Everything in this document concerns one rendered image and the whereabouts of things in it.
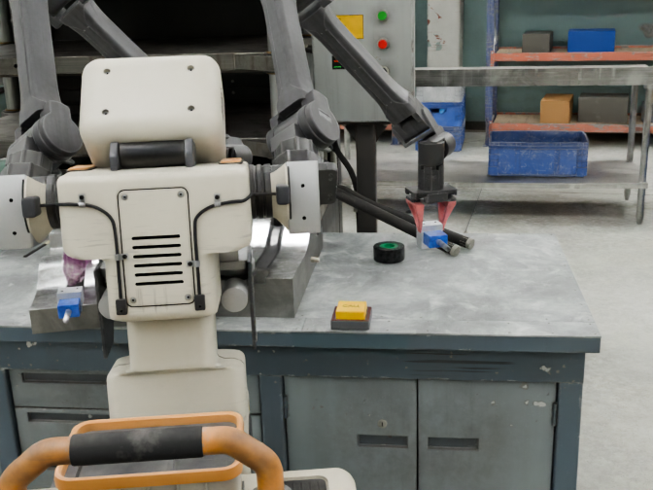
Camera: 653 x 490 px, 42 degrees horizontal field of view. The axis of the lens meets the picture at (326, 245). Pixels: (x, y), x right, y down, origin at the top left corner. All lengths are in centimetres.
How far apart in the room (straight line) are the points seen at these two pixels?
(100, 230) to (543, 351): 93
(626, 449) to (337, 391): 136
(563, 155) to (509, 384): 370
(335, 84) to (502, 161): 300
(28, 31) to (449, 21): 666
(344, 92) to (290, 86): 110
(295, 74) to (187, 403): 58
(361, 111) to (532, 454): 115
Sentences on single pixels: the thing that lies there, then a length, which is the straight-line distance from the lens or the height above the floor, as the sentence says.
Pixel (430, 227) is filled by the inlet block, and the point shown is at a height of 95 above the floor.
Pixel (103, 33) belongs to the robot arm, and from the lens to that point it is 175.
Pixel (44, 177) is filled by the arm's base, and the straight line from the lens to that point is 138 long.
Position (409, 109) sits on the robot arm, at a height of 122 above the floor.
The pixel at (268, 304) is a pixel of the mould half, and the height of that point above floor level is 83.
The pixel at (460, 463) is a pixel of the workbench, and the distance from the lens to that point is 196.
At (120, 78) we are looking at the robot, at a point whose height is 136.
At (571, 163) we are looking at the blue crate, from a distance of 549.
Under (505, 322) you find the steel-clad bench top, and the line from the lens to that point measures 181.
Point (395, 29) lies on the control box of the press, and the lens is 255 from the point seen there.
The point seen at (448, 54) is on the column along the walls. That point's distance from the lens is 809.
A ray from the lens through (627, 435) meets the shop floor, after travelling 309.
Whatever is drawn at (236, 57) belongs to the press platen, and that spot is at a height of 128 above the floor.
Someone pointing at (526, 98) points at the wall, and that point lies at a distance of 838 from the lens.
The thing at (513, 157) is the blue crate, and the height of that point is 38.
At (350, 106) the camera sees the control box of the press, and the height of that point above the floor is 112.
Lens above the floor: 150
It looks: 18 degrees down
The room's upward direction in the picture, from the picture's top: 2 degrees counter-clockwise
